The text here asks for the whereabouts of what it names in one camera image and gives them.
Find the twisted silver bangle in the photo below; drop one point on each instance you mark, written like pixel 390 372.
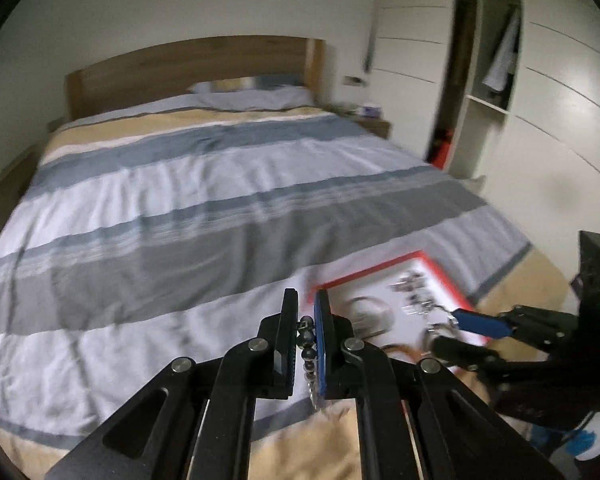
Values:
pixel 352 305

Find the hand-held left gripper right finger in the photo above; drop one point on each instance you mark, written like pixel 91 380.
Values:
pixel 322 345

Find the wooden bangle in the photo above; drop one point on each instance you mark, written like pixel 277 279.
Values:
pixel 405 348

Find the group of small silver earrings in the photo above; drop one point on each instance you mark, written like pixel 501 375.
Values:
pixel 415 290

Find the wooden nightstand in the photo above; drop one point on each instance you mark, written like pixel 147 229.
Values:
pixel 375 127

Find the thin silver hoop bangle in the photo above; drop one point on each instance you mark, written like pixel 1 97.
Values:
pixel 392 321

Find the purple tissue packet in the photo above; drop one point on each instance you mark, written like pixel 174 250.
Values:
pixel 371 110

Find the striped duvet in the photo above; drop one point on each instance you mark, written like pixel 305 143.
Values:
pixel 180 185

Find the red jewelry box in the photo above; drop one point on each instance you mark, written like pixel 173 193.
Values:
pixel 375 285

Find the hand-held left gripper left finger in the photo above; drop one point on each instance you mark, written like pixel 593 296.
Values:
pixel 290 350

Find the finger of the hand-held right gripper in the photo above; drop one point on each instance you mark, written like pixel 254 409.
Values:
pixel 460 351
pixel 475 322

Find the white wardrobe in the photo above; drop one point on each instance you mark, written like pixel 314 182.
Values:
pixel 555 110

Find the hanging garment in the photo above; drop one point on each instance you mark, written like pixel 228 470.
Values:
pixel 502 55

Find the single silver clasp earring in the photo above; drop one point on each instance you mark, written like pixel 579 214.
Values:
pixel 437 329

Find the red bag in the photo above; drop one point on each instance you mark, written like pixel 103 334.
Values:
pixel 442 150

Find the wooden headboard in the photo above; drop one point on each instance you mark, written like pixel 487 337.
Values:
pixel 180 70

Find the striped pillow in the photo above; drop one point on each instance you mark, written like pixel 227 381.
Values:
pixel 260 81

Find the pale lavender pillow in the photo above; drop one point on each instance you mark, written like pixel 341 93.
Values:
pixel 260 100

